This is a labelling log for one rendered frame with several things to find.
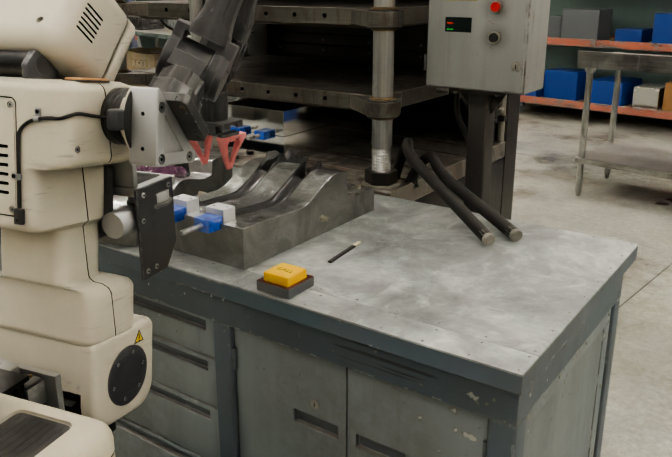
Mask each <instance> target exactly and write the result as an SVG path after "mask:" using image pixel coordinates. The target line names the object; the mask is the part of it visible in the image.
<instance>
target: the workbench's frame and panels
mask: <svg viewBox="0 0 672 457"><path fill-rule="evenodd" d="M637 249H638V246H637V248H636V249H635V250H634V251H633V252H632V253H631V254H630V256H629V257H628V258H627V259H626V260H625V261H624V262H623V264H622V265H621V266H620V267H619V268H618V269H617V270H616V271H615V273H614V274H613V275H612V276H611V277H610V278H609V279H608V281H607V282H606V283H605V284H604V285H603V286H602V287H601V289H600V290H599V291H598V292H597V293H596V294H595V295H594V296H593V298H592V299H591V300H590V301H589V302H588V303H587V304H586V306H585V307H584V308H583V309H582V310H581V311H580V312H579V314H578V315H577V316H576V317H575V318H574V319H573V320H572V321H571V323H570V324H569V325H568V326H567V327H566V328H565V329H564V331H563V332H562V333H561V334H560V335H559V336H558V337H557V339H556V340H555V341H554V342H553V343H552V344H551V345H550V346H549V348H548V349H547V350H546V351H545V352H544V353H543V354H542V356H541V357H540V358H539V359H538V360H537V361H536V362H535V364H534V365H533V366H532V367H531V368H530V369H529V370H528V371H527V373H526V374H525V375H524V376H523V377H519V376H516V375H513V374H510V373H507V372H503V371H500V370H497V369H494V368H491V367H487V366H484V365H481V364H478V363H475V362H471V361H468V360H465V359H462V358H459V357H455V356H452V355H449V354H446V353H443V352H439V351H436V350H433V349H430V348H427V347H423V346H420V345H417V344H414V343H411V342H407V341H404V340H401V339H398V338H395V337H391V336H388V335H385V334H382V333H379V332H375V331H372V330H369V329H366V328H363V327H359V326H356V325H353V324H350V323H347V322H343V321H340V320H337V319H334V318H331V317H327V316H324V315H321V314H318V313H315V312H312V311H308V310H305V309H302V308H299V307H296V306H292V305H289V304H286V303H283V302H280V301H276V300H273V299H270V298H267V297H264V296H260V295H257V294H254V293H251V292H248V291H244V290H241V289H238V288H235V287H232V286H228V285H225V284H222V283H219V282H216V281H212V280H209V279H206V278H203V277H200V276H196V275H193V274H190V273H187V272H184V271H180V270H177V269H174V268H171V267H167V268H166V269H164V270H162V271H161V272H159V273H157V274H156V275H154V276H152V277H151V278H149V279H147V280H146V281H142V280H141V269H140V258H139V257H136V256H132V255H129V254H126V253H123V252H120V251H116V250H113V249H110V248H107V247H104V246H100V245H98V271H101V272H106V273H112V274H117V275H121V276H125V277H128V278H129V279H130V280H132V282H133V314H137V315H142V316H146V317H148V318H150V320H151V321H152V382H151V387H150V390H149V393H148V395H147V397H146V399H145V400H144V401H143V403H142V404H141V405H140V406H138V407H137V408H136V409H134V410H132V411H131V412H129V413H128V414H126V415H124V416H123V417H121V418H120V419H118V420H116V430H115V431H113V432H112V434H113V437H114V447H115V456H116V457H600V455H601V447H602V439H603V431H604V423H605V415H606V407H607V399H608V391H609V383H610V375H611V367H612V359H613V351H614V343H615V335H616V327H617V319H618V311H619V303H620V297H621V290H622V282H623V274H624V273H625V272H626V271H627V270H628V268H629V267H630V266H631V265H632V264H633V262H634V261H635V260H636V257H637Z"/></svg>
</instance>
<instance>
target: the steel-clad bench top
mask: <svg viewBox="0 0 672 457"><path fill-rule="evenodd" d="M472 213H473V214H474V215H475V216H476V217H477V218H478V219H479V220H480V221H481V222H482V224H483V225H484V226H485V227H486V228H487V229H488V230H489V231H490V232H491V233H492V234H493V235H494V236H495V242H494V243H493V244H492V245H489V246H485V245H484V244H483V243H482V242H481V241H480V239H479V238H478V237H477V236H476V235H475V234H474V233H473V232H472V231H471V230H470V229H469V228H468V227H467V225H466V224H465V223H464V222H463V221H462V220H461V219H460V218H459V217H458V216H457V215H456V214H455V213H454V212H453V210H452V209H451V208H447V207H442V206H437V205H432V204H426V203H421V202H416V201H411V200H406V199H400V198H395V197H390V196H385V195H379V194H374V210H373V211H370V212H368V213H366V214H364V215H362V216H360V217H357V218H355V219H353V220H351V221H349V222H347V223H345V224H342V225H340V226H338V227H336V228H334V229H332V230H330V231H327V232H325V233H323V234H321V235H319V236H317V237H314V238H312V239H310V240H308V241H306V242H304V243H302V244H299V245H297V246H295V247H293V248H291V249H289V250H286V251H284V252H282V253H280V254H278V255H276V256H274V257H271V258H269V259H267V260H265V261H263V262H261V263H259V264H256V265H254V266H252V267H250V268H248V269H246V270H242V269H238V268H235V267H232V266H228V265H225V264H221V263H218V262H215V261H211V260H208V259H204V258H201V257H197V256H194V255H191V254H187V253H184V252H180V251H177V250H173V252H172V255H171V258H170V261H169V264H168V267H171V268H174V269H177V270H180V271H184V272H187V273H190V274H193V275H196V276H200V277H203V278H206V279H209V280H212V281H216V282H219V283H222V284H225V285H228V286H232V287H235V288H238V289H241V290H244V291H248V292H251V293H254V294H257V295H260V296H264V297H267V298H270V299H273V300H276V301H280V302H283V303H286V304H289V305H292V306H296V307H299V308H302V309H305V310H308V311H312V312H315V313H318V314H321V315H324V316H327V317H331V318H334V319H337V320H340V321H343V322H347V323H350V324H353V325H356V326H359V327H363V328H366V329H369V330H372V331H375V332H379V333H382V334H385V335H388V336H391V337H395V338H398V339H401V340H404V341H407V342H411V343H414V344H417V345H420V346H423V347H427V348H430V349H433V350H436V351H439V352H443V353H446V354H449V355H452V356H455V357H459V358H462V359H465V360H468V361H471V362H475V363H478V364H481V365H484V366H487V367H491V368H494V369H497V370H500V371H503V372H507V373H510V374H513V375H516V376H519V377H523V376H524V375H525V374H526V373H527V371H528V370H529V369H530V368H531V367H532V366H533V365H534V364H535V362H536V361H537V360H538V359H539V358H540V357H541V356H542V354H543V353H544V352H545V351H546V350H547V349H548V348H549V346H550V345H551V344H552V343H553V342H554V341H555V340H556V339H557V337H558V336H559V335H560V334H561V333H562V332H563V331H564V329H565V328H566V327H567V326H568V325H569V324H570V323H571V321H572V320H573V319H574V318H575V317H576V316H577V315H578V314H579V312H580V311H581V310H582V309H583V308H584V307H585V306H586V304H587V303H588V302H589V301H590V300H591V299H592V298H593V296H594V295H595V294H596V293H597V292H598V291H599V290H600V289H601V287H602V286H603V285H604V284H605V283H606V282H607V281H608V279H609V278H610V277H611V276H612V275H613V274H614V273H615V271H616V270H617V269H618V268H619V267H620V266H621V265H622V264H623V262H624V261H625V260H626V259H627V258H628V257H629V256H630V254H631V253H632V252H633V251H634V250H635V249H636V248H637V246H638V245H639V244H636V243H631V242H625V241H620V240H615V239H610V238H604V237H599V236H594V235H589V234H583V233H578V232H573V231H568V230H563V229H557V228H552V227H547V226H542V225H536V224H531V223H526V222H521V221H515V220H510V219H507V220H508V221H509V222H510V223H512V224H513V225H514V226H515V227H517V228H518V229H519V230H520V231H521V232H522V238H521V239H520V240H519V241H517V242H513V241H512V240H511V239H509V238H508V237H507V236H506V235H504V234H503V233H502V232H501V231H500V230H498V229H497V228H496V227H495V226H494V225H492V224H491V223H490V222H489V221H487V220H486V219H485V218H484V217H483V216H481V215H480V214H479V213H474V212H472ZM357 241H360V242H361V244H359V245H358V246H356V247H355V248H353V249H352V250H350V251H349V252H347V253H346V254H344V255H343V256H341V257H340V258H338V259H337V260H335V261H334V262H332V263H329V262H328V260H330V259H331V258H333V257H334V256H336V255H337V254H339V253H341V252H342V251H344V250H345V249H347V248H348V247H350V246H351V245H353V244H354V243H356V242H357ZM281 263H287V264H290V265H294V266H298V267H301V268H305V269H306V272H307V274H308V275H312V276H313V277H314V286H312V287H310V288H309V289H307V290H305V291H303V292H301V293H299V294H298V295H296V296H294V297H292V298H290V299H286V298H283V297H279V296H276V295H273V294H270V293H266V292H263V291H260V290H257V282H256V281H257V280H258V279H260V278H262V277H264V271H266V270H268V269H271V268H273V267H275V266H277V265H279V264H281Z"/></svg>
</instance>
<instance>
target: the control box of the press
mask: <svg viewBox="0 0 672 457"><path fill-rule="evenodd" d="M549 10H550V0H429V18H428V45H427V54H424V70H427V73H426V85H427V86H431V87H442V88H449V91H453V93H455V94H454V114H455V118H456V122H457V124H458V126H459V128H460V130H461V132H462V134H463V136H464V138H465V141H466V143H467V151H466V170H465V187H466V188H467V189H469V190H470V191H471V192H472V193H474V194H475V195H476V196H477V197H479V198H480V199H481V200H483V201H484V202H485V203H486V204H488V205H489V195H490V179H491V164H492V149H493V133H494V118H495V109H496V108H497V107H498V105H499V104H500V103H501V101H502V100H503V99H504V98H505V96H506V95H507V94H518V95H525V94H528V93H531V92H534V91H537V90H540V89H543V82H544V70H545V58H546V46H547V34H548V22H549ZM461 93H462V95H463V97H464V99H465V101H466V103H467V104H468V106H469V114H468V130H467V128H466V126H465V124H464V122H463V120H462V117H461V114H460V95H461Z"/></svg>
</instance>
